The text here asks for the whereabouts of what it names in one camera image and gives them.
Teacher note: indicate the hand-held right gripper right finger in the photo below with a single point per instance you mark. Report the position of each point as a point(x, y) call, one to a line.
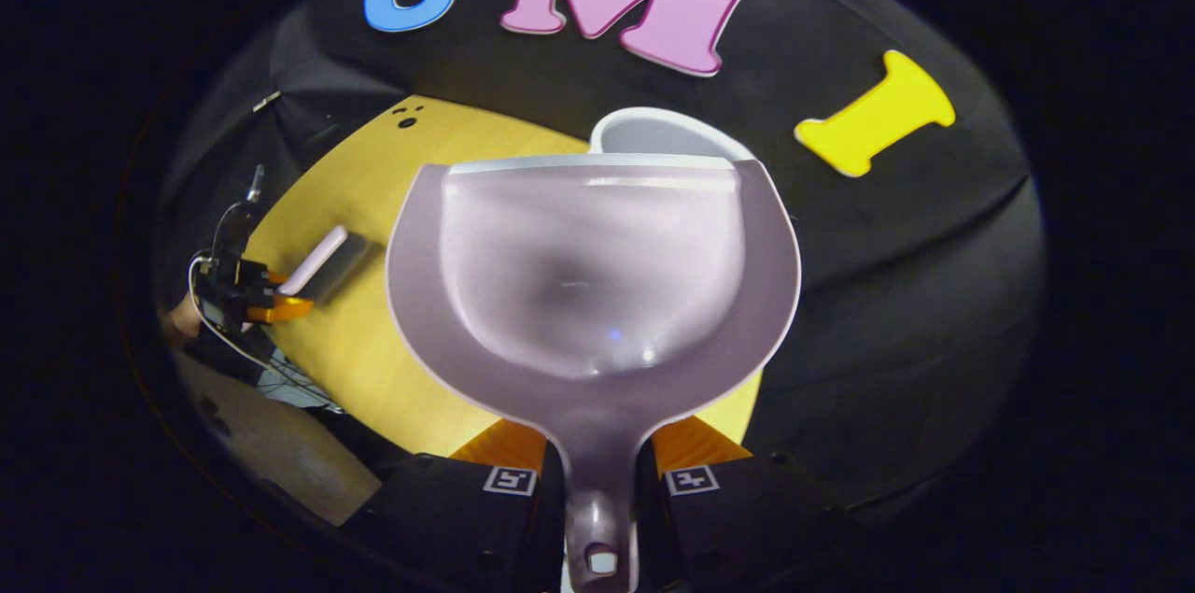
point(747, 528)

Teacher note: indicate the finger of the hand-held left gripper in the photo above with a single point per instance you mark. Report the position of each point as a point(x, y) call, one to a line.
point(276, 276)
point(285, 308)

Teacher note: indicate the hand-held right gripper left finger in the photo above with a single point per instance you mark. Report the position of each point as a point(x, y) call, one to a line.
point(448, 528)

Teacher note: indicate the white ribbed garbage bin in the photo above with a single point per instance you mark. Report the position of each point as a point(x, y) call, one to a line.
point(653, 134)

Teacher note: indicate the lilac dustpan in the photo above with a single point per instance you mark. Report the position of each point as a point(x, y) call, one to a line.
point(597, 294)

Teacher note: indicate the yellow wooden desktop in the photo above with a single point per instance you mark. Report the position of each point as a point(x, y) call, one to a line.
point(355, 360)

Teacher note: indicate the silver clip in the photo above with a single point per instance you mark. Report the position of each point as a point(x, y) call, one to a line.
point(266, 100)

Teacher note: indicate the small lilac broom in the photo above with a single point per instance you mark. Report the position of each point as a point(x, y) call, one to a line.
point(322, 261)

